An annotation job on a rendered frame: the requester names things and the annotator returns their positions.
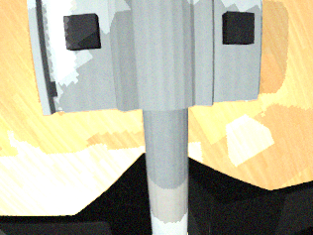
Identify grey metal shaft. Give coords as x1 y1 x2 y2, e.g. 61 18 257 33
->
142 108 189 235

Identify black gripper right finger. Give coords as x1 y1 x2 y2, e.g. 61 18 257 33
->
187 158 313 235

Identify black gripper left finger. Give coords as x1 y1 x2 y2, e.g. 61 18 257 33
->
0 153 153 235

